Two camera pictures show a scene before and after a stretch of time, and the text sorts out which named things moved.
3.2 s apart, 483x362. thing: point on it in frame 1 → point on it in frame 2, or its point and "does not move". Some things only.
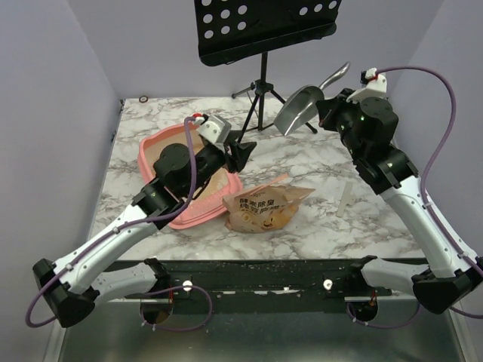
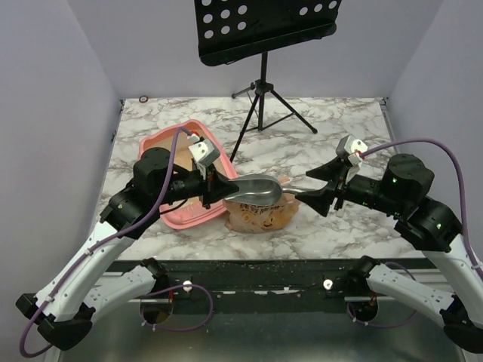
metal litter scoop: [301, 106] → [259, 189]
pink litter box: [223, 186] does not move
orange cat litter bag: [263, 208] does not move
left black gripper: [231, 155] → [207, 186]
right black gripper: [329, 114] → [339, 188]
